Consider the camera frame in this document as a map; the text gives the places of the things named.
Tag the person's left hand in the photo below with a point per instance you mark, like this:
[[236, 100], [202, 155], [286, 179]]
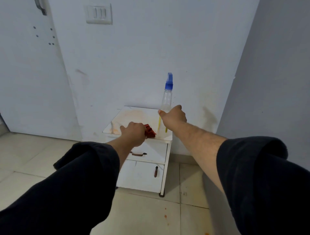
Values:
[[134, 134]]

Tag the person's right hand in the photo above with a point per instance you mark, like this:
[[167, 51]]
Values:
[[173, 118]]

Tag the red cloth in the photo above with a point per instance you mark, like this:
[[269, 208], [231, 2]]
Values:
[[150, 132]]

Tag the spray bottle blue nozzle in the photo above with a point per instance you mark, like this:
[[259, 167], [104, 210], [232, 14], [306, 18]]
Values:
[[167, 96]]

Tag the person's right forearm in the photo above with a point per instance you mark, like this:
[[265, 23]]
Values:
[[242, 174]]

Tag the person's left forearm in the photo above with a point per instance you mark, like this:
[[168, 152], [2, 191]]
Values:
[[67, 188]]

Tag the small white marble table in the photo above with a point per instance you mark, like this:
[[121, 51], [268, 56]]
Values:
[[135, 116]]

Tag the white door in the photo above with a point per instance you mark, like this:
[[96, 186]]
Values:
[[31, 84]]

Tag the white wall switch plate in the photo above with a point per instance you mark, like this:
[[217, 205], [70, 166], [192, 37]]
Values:
[[99, 14]]

